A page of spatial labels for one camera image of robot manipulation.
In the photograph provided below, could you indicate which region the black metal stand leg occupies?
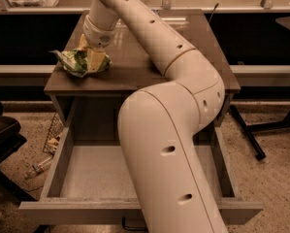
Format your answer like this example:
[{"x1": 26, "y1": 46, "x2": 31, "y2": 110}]
[{"x1": 230, "y1": 105, "x2": 266, "y2": 161}]

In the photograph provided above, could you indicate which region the clear plastic bottle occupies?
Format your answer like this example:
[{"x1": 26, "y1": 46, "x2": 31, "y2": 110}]
[{"x1": 25, "y1": 156, "x2": 52, "y2": 180}]

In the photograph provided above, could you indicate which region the green jalapeno chip bag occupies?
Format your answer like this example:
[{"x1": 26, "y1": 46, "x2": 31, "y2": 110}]
[{"x1": 52, "y1": 49, "x2": 112, "y2": 78}]

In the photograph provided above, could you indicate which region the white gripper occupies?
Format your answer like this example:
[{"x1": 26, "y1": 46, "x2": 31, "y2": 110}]
[{"x1": 78, "y1": 16, "x2": 116, "y2": 73}]

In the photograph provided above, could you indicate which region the black chair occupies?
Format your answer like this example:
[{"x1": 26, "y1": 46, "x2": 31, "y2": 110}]
[{"x1": 0, "y1": 102, "x2": 35, "y2": 201}]

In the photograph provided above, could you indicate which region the black drawer handle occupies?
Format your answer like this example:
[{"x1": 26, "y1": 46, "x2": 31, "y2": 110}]
[{"x1": 121, "y1": 217, "x2": 147, "y2": 232}]

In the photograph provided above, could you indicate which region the wire mesh basket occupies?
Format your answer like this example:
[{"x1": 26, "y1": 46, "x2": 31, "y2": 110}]
[{"x1": 43, "y1": 113, "x2": 64, "y2": 154}]

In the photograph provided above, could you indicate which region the open grey top drawer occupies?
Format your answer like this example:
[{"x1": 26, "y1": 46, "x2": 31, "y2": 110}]
[{"x1": 19, "y1": 127, "x2": 263, "y2": 225}]

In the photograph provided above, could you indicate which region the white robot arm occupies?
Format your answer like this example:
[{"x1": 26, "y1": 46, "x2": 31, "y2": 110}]
[{"x1": 83, "y1": 0, "x2": 228, "y2": 233}]

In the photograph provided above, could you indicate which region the grey cabinet with glossy top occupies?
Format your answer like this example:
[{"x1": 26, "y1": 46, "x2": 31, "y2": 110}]
[{"x1": 44, "y1": 9, "x2": 242, "y2": 128}]

